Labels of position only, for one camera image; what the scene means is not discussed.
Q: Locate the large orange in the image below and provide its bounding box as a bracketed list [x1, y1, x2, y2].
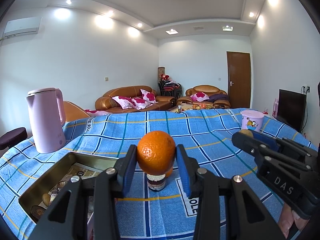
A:
[137, 131, 176, 176]

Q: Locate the person's hand holding gripper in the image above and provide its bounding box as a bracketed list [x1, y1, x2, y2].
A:
[278, 203, 309, 239]

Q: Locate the right kiwi fruit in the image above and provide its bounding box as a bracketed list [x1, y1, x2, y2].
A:
[239, 129, 253, 137]

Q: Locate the kiwi fruit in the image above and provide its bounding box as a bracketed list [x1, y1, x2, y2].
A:
[42, 193, 51, 207]
[239, 129, 253, 137]

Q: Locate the pink cartoon cup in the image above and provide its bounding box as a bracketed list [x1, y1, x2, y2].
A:
[240, 109, 265, 132]

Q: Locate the left kiwi fruit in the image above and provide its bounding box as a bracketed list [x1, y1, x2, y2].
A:
[42, 193, 51, 207]

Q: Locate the dark mangosteen fruit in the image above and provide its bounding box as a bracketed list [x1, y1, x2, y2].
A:
[30, 205, 46, 223]

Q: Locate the pink metal tin box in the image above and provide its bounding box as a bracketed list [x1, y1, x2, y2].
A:
[19, 152, 117, 234]

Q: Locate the black television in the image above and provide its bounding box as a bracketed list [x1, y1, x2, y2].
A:
[276, 89, 306, 132]

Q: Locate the brown leather armchair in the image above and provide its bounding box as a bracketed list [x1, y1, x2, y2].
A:
[177, 85, 231, 109]

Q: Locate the armchair floral cushion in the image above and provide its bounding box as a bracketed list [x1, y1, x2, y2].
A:
[190, 92, 209, 102]

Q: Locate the brown wooden door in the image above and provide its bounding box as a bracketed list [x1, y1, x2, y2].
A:
[227, 51, 251, 108]

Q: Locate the right orange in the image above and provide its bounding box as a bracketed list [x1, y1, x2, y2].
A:
[165, 166, 173, 178]

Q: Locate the left cut mangosteen half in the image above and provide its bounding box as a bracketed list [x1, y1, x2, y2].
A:
[146, 174, 166, 192]

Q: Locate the dark chairs stack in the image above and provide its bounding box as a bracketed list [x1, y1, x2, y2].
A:
[157, 67, 182, 99]

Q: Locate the dark purple stool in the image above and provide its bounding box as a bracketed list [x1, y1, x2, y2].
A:
[0, 127, 28, 151]

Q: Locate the pink floral cushion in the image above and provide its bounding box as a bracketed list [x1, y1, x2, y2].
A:
[140, 89, 157, 104]

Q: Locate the orange chair near kettle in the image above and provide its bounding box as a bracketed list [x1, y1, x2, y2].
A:
[63, 101, 90, 122]

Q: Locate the pink electric kettle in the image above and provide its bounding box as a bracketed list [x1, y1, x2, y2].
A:
[26, 88, 66, 153]

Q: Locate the brown leather sofa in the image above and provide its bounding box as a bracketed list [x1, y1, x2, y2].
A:
[95, 85, 176, 113]

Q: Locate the white air conditioner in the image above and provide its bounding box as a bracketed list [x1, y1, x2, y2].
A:
[3, 17, 42, 39]

